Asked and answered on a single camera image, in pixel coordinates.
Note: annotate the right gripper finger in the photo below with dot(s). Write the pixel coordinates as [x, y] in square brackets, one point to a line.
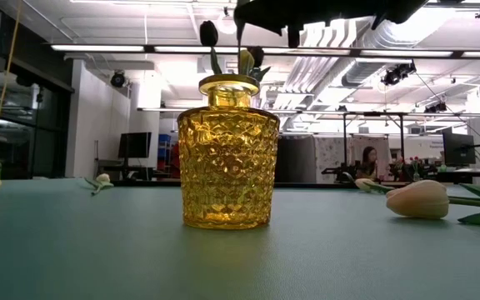
[265, 21]
[261, 6]

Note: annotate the white artificial tulip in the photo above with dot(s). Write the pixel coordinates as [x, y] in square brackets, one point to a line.
[103, 178]
[419, 200]
[363, 183]

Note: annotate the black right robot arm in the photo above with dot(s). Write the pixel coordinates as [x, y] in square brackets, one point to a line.
[398, 8]

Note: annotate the yellow glass vase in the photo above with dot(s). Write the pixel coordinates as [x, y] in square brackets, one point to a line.
[227, 166]

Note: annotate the red background flowers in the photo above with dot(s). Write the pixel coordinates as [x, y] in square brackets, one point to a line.
[411, 164]

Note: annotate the black ceiling spotlight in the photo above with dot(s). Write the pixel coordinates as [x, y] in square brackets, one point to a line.
[436, 107]
[118, 79]
[398, 73]

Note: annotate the black partition panel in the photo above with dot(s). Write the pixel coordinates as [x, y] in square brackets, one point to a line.
[296, 160]

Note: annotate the white patterned curtain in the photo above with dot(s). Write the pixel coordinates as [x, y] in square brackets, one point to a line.
[329, 154]

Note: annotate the person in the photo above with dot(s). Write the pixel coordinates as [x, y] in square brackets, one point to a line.
[369, 160]

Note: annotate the blue storage bins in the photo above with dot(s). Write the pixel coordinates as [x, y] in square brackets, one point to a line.
[164, 146]

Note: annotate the red background object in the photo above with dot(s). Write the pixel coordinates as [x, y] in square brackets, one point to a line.
[175, 160]

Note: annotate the black computer monitor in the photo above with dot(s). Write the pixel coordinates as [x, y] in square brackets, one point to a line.
[134, 145]
[458, 149]

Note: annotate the background office desk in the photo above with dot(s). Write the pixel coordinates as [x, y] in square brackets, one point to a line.
[127, 170]

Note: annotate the background work table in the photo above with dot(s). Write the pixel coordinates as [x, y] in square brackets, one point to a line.
[465, 176]

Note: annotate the teal table mat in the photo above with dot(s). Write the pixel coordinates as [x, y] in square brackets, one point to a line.
[98, 250]

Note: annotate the silver ventilation duct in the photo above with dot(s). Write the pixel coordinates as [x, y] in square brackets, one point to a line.
[361, 71]

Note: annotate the black metal rig frame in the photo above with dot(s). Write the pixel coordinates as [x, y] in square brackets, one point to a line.
[345, 137]

